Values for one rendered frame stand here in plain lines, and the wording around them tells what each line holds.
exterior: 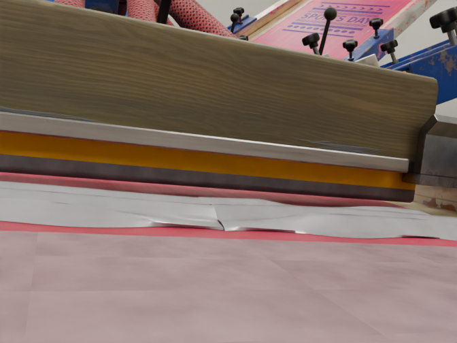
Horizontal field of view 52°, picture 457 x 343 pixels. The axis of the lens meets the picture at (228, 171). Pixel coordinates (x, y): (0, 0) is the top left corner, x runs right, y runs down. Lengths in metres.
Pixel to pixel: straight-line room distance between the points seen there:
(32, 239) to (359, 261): 0.12
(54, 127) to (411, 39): 3.11
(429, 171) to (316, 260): 0.22
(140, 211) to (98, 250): 0.06
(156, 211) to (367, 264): 0.09
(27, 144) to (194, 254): 0.16
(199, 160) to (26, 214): 0.15
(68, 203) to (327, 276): 0.11
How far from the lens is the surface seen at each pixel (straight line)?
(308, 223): 0.23
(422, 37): 3.24
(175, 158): 0.31
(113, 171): 0.30
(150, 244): 0.17
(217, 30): 0.96
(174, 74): 0.30
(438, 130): 0.38
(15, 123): 0.28
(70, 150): 0.30
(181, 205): 0.22
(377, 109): 0.36
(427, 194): 0.47
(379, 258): 0.20
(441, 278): 0.19
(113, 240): 0.17
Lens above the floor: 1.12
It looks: 13 degrees down
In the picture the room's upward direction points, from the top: 10 degrees clockwise
